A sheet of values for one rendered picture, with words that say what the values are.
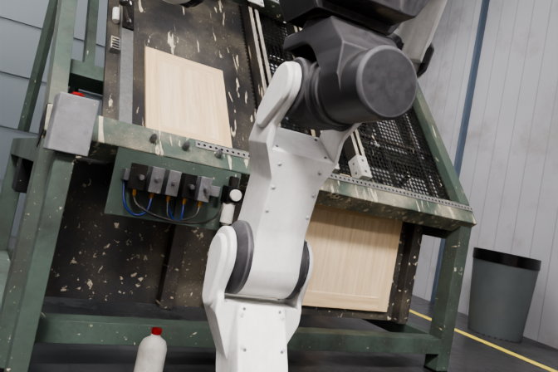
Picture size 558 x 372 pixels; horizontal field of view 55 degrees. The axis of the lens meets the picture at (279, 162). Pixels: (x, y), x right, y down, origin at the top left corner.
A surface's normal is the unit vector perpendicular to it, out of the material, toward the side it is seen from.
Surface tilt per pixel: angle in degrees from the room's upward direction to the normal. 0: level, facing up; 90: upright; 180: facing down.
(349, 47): 90
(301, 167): 100
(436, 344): 90
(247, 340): 60
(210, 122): 53
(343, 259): 90
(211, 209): 90
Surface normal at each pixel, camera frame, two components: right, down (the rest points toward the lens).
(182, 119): 0.52, -0.56
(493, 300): -0.54, -0.08
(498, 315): -0.34, -0.05
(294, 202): 0.38, 0.18
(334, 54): -0.89, -0.20
